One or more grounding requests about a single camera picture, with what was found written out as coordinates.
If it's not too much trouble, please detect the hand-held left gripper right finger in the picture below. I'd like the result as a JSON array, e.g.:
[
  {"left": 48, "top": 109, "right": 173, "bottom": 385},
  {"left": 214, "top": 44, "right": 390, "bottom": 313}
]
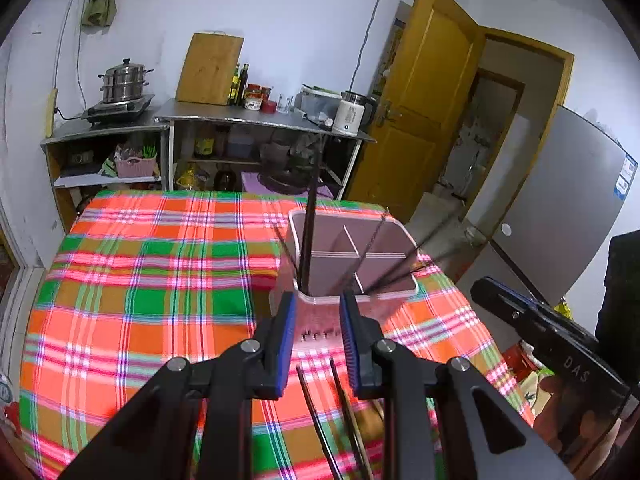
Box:
[{"left": 339, "top": 292, "right": 576, "bottom": 480}]

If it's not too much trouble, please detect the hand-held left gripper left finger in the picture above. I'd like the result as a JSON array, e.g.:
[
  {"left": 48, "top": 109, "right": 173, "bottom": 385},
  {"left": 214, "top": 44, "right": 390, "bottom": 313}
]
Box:
[{"left": 60, "top": 291, "right": 297, "bottom": 480}]

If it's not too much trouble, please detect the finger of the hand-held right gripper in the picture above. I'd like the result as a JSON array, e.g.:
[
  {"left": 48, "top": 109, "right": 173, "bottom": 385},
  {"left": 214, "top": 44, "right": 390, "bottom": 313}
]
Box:
[
  {"left": 470, "top": 276, "right": 533, "bottom": 335},
  {"left": 499, "top": 282, "right": 600, "bottom": 347}
]

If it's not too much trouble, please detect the beige wooden chopstick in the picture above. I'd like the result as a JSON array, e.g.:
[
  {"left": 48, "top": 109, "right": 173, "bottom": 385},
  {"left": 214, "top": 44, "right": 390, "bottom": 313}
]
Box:
[{"left": 341, "top": 387, "right": 375, "bottom": 480}]

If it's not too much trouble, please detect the pink plastic utensil basket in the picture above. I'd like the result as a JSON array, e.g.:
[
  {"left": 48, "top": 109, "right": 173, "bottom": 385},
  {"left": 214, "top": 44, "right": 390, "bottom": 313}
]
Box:
[{"left": 270, "top": 208, "right": 420, "bottom": 357}]

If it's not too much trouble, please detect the row of black chopsticks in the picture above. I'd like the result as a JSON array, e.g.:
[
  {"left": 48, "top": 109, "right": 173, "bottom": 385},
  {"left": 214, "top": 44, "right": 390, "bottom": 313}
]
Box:
[{"left": 272, "top": 122, "right": 473, "bottom": 480}]

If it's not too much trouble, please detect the person's right hand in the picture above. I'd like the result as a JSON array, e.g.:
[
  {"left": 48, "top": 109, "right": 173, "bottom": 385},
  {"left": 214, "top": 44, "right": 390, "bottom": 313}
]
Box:
[{"left": 532, "top": 372, "right": 621, "bottom": 467}]

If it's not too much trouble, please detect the person's dark clothing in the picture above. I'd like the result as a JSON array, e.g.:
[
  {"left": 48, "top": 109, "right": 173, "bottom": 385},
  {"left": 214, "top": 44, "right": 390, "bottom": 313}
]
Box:
[{"left": 594, "top": 229, "right": 640, "bottom": 361}]

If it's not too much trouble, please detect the grey refrigerator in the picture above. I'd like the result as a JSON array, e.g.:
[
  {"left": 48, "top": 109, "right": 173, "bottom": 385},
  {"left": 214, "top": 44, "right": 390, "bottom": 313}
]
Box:
[{"left": 461, "top": 104, "right": 640, "bottom": 307}]

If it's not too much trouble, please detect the plaid tablecloth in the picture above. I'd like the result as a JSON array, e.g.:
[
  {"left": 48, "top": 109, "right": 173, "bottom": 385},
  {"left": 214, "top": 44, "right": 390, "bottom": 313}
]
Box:
[{"left": 19, "top": 189, "right": 537, "bottom": 480}]

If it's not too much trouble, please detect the purple plastic stool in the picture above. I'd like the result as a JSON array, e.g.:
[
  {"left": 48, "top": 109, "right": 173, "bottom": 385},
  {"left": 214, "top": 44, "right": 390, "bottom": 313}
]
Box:
[{"left": 241, "top": 169, "right": 334, "bottom": 199}]

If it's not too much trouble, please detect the yellow wooden door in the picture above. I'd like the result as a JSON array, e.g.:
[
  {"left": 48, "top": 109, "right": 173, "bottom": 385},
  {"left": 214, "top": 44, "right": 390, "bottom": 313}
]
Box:
[{"left": 344, "top": 0, "right": 486, "bottom": 222}]

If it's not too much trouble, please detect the white electric kettle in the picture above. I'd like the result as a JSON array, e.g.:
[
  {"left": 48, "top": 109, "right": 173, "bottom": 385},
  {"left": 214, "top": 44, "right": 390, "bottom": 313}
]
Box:
[{"left": 332, "top": 90, "right": 377, "bottom": 136}]

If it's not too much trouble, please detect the steel counter table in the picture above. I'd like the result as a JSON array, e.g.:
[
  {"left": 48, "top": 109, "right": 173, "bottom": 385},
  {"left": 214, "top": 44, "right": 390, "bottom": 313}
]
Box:
[{"left": 154, "top": 98, "right": 377, "bottom": 202}]

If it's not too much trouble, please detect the small pink storage basket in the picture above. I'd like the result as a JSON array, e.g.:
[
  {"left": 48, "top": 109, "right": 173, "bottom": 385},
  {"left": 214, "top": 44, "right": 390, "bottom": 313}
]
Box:
[{"left": 113, "top": 154, "right": 159, "bottom": 179}]

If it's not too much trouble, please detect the low steel shelf cabinet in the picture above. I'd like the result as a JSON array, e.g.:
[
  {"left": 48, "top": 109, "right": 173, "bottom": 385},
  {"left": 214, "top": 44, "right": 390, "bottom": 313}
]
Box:
[{"left": 39, "top": 110, "right": 172, "bottom": 235}]

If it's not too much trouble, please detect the wooden cutting board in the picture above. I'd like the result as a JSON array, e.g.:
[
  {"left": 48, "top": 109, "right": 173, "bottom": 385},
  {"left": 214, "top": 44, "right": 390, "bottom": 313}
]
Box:
[{"left": 175, "top": 32, "right": 246, "bottom": 106}]

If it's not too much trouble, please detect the induction cooker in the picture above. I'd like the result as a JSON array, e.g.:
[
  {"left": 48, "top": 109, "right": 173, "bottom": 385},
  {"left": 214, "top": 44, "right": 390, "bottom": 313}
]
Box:
[{"left": 80, "top": 93, "right": 156, "bottom": 126}]

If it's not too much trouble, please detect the steel steamer pot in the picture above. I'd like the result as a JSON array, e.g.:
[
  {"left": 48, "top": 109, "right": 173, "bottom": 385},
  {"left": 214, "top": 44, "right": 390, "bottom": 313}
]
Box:
[{"left": 97, "top": 58, "right": 155, "bottom": 104}]

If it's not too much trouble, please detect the black wall cable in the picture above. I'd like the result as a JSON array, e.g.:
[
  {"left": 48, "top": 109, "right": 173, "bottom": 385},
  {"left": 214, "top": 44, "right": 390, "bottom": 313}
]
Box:
[{"left": 348, "top": 0, "right": 394, "bottom": 94}]

